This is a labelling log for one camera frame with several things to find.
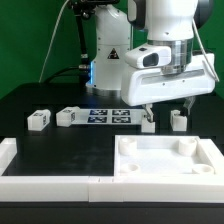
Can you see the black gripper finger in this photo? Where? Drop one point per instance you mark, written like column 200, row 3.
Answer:
column 189, row 101
column 149, row 113

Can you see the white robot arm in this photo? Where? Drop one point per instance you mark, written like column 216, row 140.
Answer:
column 171, row 23

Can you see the white U-shaped obstacle fence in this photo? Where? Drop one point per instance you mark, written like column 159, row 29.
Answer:
column 199, row 188

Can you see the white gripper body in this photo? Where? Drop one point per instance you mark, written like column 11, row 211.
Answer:
column 144, row 82

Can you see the fiducial marker sheet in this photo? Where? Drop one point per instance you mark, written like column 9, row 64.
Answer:
column 108, row 117

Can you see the white square table top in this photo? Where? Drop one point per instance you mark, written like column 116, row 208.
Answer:
column 137, row 155

